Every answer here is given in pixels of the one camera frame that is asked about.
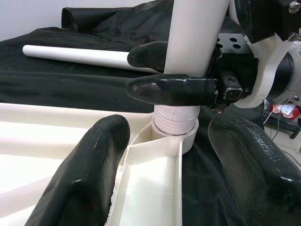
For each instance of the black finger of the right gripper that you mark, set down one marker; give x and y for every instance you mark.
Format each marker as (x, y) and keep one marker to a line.
(148, 56)
(169, 90)

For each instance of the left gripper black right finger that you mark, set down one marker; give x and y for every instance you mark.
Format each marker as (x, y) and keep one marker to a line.
(258, 176)

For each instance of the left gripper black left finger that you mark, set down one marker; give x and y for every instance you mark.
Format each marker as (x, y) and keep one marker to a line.
(89, 176)

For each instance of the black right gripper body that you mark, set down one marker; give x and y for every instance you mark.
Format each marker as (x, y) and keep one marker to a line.
(237, 68)

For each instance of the white plastic table leg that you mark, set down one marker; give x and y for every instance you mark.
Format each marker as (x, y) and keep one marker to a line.
(70, 53)
(192, 35)

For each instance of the white plastic table top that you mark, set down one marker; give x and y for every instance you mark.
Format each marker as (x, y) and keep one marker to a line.
(152, 179)

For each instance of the red round power socket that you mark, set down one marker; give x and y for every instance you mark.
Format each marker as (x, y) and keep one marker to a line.
(274, 108)

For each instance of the white power adapter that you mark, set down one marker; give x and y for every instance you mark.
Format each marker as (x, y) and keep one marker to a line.
(287, 110)

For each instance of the black nylon cloth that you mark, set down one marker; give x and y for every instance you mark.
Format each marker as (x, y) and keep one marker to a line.
(70, 84)

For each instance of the black shelf frame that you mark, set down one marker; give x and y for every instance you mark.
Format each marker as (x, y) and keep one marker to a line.
(282, 123)

